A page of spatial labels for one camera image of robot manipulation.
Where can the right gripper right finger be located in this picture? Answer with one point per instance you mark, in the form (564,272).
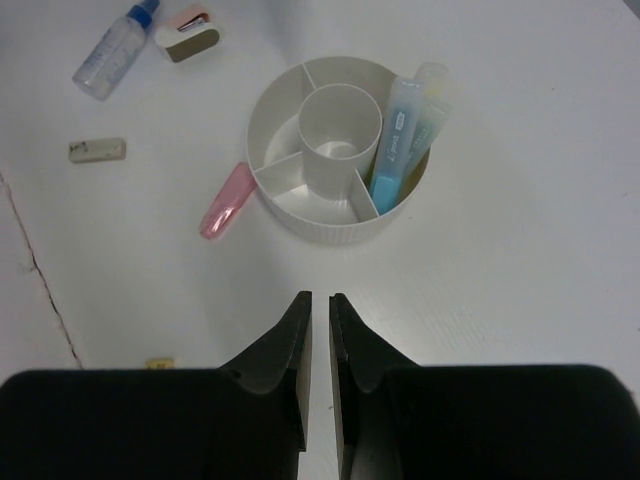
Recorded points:
(360,359)

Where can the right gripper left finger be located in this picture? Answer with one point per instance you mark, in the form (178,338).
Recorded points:
(262,394)

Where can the pink highlighter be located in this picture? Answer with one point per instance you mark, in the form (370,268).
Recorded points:
(228,202)

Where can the blue highlighter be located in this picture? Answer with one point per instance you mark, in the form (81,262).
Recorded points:
(400,120)

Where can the green highlighter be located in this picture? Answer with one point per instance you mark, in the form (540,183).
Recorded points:
(434,115)

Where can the yellow highlighter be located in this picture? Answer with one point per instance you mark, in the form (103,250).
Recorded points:
(433,77)

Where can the tan eraser right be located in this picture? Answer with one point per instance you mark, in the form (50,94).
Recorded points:
(160,363)

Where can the white round divided organizer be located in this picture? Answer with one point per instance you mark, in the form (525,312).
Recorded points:
(311,143)

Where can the beige eraser left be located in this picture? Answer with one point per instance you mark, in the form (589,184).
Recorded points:
(97,150)

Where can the clear blue-cap bottle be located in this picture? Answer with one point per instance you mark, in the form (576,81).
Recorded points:
(113,55)

